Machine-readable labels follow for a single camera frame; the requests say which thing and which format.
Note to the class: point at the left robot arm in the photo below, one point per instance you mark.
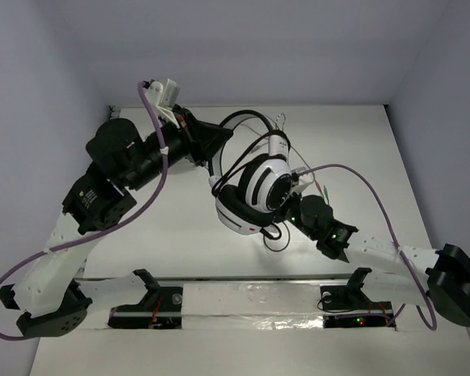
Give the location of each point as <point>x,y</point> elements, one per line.
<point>125,176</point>

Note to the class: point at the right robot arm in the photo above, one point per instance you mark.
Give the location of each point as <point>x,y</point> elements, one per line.
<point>439,278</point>

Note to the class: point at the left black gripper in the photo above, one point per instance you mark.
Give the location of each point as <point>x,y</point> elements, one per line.
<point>193,138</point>

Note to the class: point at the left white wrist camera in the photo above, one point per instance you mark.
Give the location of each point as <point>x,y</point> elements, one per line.
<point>162,97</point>

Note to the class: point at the black white headphones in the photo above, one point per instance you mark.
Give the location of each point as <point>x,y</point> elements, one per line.
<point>249,194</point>

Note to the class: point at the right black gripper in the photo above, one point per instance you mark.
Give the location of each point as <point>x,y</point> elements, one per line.
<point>295,195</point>

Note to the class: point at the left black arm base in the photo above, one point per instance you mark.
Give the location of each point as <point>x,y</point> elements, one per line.
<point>159,308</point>

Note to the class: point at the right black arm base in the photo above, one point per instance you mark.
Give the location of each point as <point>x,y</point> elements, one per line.
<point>346,306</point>

